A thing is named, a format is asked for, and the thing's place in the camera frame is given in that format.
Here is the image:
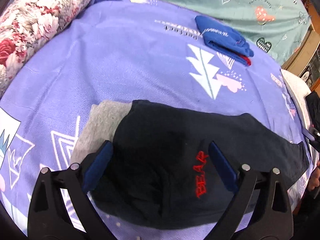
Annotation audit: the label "purple printed bed sheet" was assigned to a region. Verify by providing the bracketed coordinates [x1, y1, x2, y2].
[1, 0, 319, 239]

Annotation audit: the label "folded blue pants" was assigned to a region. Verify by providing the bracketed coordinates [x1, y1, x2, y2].
[195, 15, 254, 62]

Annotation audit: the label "floral bolster pillow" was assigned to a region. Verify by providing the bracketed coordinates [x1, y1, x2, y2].
[1, 0, 91, 94]

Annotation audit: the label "wooden headboard shelf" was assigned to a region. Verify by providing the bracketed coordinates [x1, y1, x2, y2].
[281, 2, 320, 95]

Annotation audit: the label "white quilted pillow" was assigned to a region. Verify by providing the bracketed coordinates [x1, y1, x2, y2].
[281, 69, 312, 132]

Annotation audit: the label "teal heart print quilt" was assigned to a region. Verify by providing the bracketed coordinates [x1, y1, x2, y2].
[116, 0, 313, 66]

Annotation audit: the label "black pants with grey cuffs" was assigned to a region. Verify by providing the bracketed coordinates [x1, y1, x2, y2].
[71, 100, 309, 230]

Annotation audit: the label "folded red garment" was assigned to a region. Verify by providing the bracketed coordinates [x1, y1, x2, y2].
[238, 54, 251, 66]

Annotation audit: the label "person's right hand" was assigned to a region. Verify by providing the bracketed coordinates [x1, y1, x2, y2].
[307, 162, 320, 192]

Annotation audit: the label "black cloth on pillow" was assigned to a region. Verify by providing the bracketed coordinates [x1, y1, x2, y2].
[305, 91, 320, 131]

